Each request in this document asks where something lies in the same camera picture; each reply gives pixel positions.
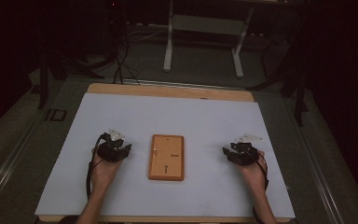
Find person's right hand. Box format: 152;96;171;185
238;150;269;194

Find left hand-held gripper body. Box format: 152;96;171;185
96;128;129;163

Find white metal desk frame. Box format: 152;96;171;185
162;0;256;79

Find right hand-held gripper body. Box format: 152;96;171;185
230;133;264;167

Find black metal stand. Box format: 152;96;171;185
36;36;106;110

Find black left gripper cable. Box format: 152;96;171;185
86;134;106;201

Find white table sheet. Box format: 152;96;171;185
34;92;296;219

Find metal floor rail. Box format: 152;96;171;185
0;119;41;216
287;92;346;224

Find person's left hand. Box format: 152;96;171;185
90;152;123;191

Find black floor cables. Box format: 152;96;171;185
110;27;142;86

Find wooden picture frame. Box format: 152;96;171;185
147;133;186;182

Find black tripod stand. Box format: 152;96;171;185
245;27;312;128

